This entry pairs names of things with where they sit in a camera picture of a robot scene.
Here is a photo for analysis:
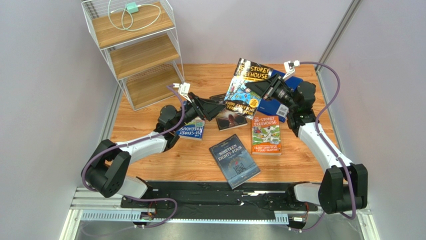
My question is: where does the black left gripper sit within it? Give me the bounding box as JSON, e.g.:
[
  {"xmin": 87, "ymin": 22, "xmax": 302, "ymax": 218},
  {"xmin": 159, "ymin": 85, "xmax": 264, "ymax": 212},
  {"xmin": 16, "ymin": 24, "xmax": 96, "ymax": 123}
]
[{"xmin": 171, "ymin": 92, "xmax": 226, "ymax": 133}]

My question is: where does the black 169-storey treehouse book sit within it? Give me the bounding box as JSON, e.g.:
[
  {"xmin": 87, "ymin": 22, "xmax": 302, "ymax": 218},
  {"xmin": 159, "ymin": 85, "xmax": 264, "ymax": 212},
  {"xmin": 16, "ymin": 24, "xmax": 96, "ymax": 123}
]
[{"xmin": 224, "ymin": 58, "xmax": 273, "ymax": 120}]

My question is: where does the nineteen eighty-four book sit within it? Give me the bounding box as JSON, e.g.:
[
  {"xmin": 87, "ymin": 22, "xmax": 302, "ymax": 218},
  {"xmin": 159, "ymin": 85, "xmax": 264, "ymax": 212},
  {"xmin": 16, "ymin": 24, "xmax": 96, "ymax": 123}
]
[{"xmin": 209, "ymin": 134, "xmax": 261, "ymax": 190}]

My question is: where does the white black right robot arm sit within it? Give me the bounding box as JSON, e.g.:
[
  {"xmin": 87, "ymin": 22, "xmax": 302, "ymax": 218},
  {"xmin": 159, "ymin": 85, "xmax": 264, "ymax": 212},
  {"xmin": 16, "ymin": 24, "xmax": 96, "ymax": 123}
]
[{"xmin": 245, "ymin": 74, "xmax": 368, "ymax": 214}]

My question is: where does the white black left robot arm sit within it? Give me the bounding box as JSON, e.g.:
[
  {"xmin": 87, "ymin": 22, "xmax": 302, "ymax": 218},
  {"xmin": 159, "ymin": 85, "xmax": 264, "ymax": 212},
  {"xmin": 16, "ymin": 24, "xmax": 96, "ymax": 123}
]
[{"xmin": 81, "ymin": 92, "xmax": 226, "ymax": 199}]

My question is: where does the three days to see book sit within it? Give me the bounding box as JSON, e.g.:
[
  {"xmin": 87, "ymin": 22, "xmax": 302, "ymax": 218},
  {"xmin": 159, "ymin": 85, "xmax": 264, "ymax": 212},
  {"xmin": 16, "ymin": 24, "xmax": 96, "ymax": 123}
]
[{"xmin": 215, "ymin": 107, "xmax": 248, "ymax": 131}]

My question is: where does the blue file folder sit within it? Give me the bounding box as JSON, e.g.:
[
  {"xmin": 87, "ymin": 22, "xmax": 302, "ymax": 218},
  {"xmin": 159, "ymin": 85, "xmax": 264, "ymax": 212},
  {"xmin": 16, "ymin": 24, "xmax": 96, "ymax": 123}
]
[{"xmin": 257, "ymin": 69, "xmax": 303, "ymax": 122}]

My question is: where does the blue 91-storey treehouse book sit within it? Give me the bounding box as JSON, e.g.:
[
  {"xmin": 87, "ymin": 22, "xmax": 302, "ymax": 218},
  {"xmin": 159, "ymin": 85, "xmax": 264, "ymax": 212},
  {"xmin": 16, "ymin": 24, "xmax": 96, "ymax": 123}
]
[{"xmin": 177, "ymin": 117, "xmax": 205, "ymax": 141}]

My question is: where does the orange 78-storey treehouse book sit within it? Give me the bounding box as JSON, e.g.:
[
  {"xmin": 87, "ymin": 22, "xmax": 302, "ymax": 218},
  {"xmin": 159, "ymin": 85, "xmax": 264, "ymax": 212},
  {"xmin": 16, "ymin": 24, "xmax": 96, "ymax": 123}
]
[{"xmin": 251, "ymin": 114, "xmax": 282, "ymax": 156}]

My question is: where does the mint green charger block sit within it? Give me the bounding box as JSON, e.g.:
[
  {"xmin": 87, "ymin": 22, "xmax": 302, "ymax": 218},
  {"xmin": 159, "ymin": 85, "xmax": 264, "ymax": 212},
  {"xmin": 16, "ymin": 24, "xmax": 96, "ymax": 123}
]
[{"xmin": 125, "ymin": 2, "xmax": 139, "ymax": 14}]

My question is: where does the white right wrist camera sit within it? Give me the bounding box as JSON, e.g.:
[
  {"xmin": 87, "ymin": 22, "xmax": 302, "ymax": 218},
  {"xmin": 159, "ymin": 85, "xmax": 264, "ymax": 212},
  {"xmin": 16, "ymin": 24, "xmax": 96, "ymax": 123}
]
[{"xmin": 283, "ymin": 60, "xmax": 300, "ymax": 81}]

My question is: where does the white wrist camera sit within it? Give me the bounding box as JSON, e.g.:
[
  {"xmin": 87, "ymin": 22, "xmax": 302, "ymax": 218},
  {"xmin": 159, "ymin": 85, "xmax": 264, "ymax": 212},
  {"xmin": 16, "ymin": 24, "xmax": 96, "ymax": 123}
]
[
  {"xmin": 283, "ymin": 60, "xmax": 300, "ymax": 81},
  {"xmin": 178, "ymin": 82, "xmax": 191, "ymax": 98}
]

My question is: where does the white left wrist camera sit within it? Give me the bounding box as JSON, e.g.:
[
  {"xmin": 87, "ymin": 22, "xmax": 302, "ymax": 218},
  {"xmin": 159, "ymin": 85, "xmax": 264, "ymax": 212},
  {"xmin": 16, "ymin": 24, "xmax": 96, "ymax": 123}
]
[{"xmin": 178, "ymin": 82, "xmax": 191, "ymax": 98}]

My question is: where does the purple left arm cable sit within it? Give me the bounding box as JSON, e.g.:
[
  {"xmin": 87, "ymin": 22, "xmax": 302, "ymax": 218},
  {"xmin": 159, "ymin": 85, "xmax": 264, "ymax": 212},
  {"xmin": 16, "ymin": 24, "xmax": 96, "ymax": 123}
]
[{"xmin": 81, "ymin": 85, "xmax": 187, "ymax": 231}]

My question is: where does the white wire wooden shelf rack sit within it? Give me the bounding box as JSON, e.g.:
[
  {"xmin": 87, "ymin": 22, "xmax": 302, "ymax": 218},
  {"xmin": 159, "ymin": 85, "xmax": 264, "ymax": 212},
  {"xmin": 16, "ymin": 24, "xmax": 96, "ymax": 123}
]
[{"xmin": 81, "ymin": 0, "xmax": 185, "ymax": 111}]

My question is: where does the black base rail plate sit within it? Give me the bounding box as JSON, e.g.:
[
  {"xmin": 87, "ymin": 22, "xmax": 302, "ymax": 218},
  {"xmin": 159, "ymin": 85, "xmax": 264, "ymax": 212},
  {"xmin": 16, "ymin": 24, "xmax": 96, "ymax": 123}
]
[{"xmin": 120, "ymin": 181, "xmax": 319, "ymax": 221}]

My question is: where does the white charger cable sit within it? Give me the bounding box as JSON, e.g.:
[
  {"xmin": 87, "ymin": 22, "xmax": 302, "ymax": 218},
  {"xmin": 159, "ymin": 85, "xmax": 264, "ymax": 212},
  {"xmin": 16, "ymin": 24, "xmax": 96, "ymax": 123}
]
[{"xmin": 107, "ymin": 0, "xmax": 162, "ymax": 32}]

